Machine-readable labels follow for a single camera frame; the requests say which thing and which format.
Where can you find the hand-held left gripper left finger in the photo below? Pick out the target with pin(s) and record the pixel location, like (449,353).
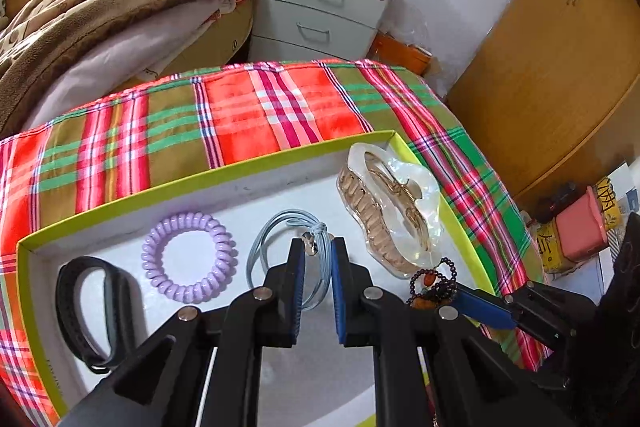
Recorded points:
(299,279)

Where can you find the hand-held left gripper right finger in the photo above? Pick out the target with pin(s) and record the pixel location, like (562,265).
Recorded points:
(340,289)

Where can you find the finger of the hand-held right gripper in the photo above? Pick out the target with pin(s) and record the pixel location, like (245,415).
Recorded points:
(487,309)

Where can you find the yellow-green cardboard box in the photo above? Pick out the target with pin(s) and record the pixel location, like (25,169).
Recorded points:
(240,227)

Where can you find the pearl claw hair clip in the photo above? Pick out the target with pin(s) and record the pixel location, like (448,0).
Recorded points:
(395,212)

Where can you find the black wristband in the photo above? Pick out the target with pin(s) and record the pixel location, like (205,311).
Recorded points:
(95,307)

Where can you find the yellow printed box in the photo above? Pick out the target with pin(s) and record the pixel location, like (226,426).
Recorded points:
(552,252)

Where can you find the pink plastic container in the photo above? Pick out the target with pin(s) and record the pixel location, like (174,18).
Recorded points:
(582,224)

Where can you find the colourful plaid bedsheet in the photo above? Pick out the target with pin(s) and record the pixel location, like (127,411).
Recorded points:
(175,122)

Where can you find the orange cardboard box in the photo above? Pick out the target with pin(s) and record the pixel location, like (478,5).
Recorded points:
(402,54)

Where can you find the wide wooden closet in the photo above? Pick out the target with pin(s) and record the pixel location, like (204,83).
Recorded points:
(560,72)

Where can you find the grey nightstand with drawers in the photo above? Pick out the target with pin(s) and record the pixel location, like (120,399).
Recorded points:
(320,7)

